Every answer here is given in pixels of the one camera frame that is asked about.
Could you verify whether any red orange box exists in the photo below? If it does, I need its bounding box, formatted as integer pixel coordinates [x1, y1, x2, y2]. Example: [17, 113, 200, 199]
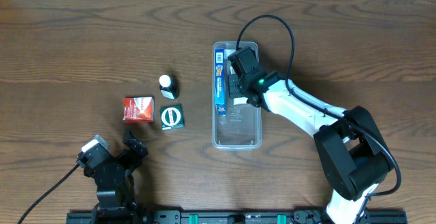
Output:
[123, 97, 155, 123]

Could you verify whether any white green medicine box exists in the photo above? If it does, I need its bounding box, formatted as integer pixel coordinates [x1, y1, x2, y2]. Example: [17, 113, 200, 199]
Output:
[229, 65, 247, 106]

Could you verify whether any black cable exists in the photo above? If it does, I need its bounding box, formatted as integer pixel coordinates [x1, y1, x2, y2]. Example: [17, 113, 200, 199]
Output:
[16, 162, 81, 224]
[235, 14, 402, 197]

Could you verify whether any right black cable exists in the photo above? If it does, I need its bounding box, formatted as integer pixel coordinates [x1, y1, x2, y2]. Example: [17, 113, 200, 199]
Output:
[235, 14, 402, 197]

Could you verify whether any green square box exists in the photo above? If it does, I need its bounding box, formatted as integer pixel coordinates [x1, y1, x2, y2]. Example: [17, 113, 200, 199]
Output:
[159, 104, 185, 131]

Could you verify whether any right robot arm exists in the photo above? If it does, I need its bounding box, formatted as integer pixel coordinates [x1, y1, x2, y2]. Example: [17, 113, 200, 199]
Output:
[230, 67, 399, 223]

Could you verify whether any clear plastic container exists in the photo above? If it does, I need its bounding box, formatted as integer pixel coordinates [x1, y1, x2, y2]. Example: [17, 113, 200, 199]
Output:
[212, 42, 262, 150]

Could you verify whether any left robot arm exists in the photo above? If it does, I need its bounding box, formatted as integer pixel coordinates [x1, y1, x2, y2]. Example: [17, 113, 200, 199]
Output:
[89, 129, 148, 223]

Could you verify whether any black mounting rail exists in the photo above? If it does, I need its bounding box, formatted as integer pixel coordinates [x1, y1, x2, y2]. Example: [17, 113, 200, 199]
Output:
[66, 208, 409, 224]

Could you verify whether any dark bottle white cap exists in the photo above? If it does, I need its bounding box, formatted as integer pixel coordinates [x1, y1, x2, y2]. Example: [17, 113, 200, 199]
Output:
[159, 74, 179, 99]

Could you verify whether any left black cable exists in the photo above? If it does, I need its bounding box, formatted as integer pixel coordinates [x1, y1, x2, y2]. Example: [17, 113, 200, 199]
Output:
[16, 162, 81, 224]

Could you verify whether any blue tall box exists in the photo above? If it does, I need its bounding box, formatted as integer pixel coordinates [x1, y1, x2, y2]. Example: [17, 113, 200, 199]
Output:
[215, 49, 226, 116]

